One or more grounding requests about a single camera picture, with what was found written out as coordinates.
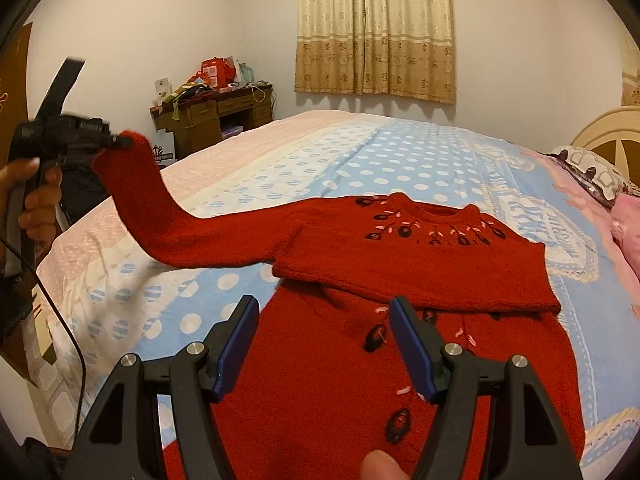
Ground person's right hand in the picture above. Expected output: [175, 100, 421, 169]
[359, 450, 410, 480]

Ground person's left hand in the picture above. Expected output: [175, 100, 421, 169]
[1, 158, 62, 249]

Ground cream wooden headboard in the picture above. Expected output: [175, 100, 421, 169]
[572, 105, 639, 183]

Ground patterned grey white pillow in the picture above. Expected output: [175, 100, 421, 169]
[549, 145, 639, 209]

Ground red knitted sweater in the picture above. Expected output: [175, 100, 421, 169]
[93, 134, 586, 479]

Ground pink quilt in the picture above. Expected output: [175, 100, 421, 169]
[611, 193, 640, 275]

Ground red gift box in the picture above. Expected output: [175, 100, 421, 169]
[200, 58, 236, 90]

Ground green yellow cloth on desk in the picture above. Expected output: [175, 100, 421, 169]
[160, 78, 214, 120]

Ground beige patterned window curtain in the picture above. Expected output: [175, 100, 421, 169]
[295, 0, 456, 105]

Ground bed with dotted blue sheet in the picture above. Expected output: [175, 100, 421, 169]
[38, 112, 639, 479]

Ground white paper shopping bag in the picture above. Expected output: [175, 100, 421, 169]
[151, 129, 177, 168]

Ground brown wooden desk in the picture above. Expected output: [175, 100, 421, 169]
[150, 82, 273, 159]

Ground white card on desk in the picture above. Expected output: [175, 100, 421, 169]
[154, 77, 174, 102]

